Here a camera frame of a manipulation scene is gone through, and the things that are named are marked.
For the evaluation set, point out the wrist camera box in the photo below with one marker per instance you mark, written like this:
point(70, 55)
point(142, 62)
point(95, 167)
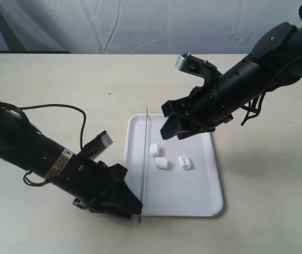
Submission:
point(192, 65)
point(96, 146)

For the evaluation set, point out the thin metal skewer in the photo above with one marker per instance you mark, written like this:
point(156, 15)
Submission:
point(143, 168)

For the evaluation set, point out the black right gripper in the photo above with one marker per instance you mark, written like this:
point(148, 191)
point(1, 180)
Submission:
point(201, 111)

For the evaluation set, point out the white marshmallow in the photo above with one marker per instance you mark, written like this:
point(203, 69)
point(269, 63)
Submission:
point(161, 163)
point(185, 162)
point(154, 150)

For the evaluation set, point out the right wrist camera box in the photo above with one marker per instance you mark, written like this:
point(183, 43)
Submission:
point(192, 65)

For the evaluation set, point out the white backdrop curtain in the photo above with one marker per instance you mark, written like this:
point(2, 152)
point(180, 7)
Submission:
point(141, 27)

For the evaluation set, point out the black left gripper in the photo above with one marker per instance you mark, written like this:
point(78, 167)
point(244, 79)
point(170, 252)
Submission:
point(99, 188)

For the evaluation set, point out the white plastic tray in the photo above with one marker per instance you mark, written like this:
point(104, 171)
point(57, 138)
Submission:
point(194, 192)

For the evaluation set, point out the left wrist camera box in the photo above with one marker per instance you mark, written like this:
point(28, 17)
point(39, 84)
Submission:
point(96, 146)

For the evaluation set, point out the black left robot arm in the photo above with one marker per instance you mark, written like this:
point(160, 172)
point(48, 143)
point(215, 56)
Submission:
point(22, 144)

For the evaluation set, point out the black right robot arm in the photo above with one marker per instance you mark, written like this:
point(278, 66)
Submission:
point(275, 61)

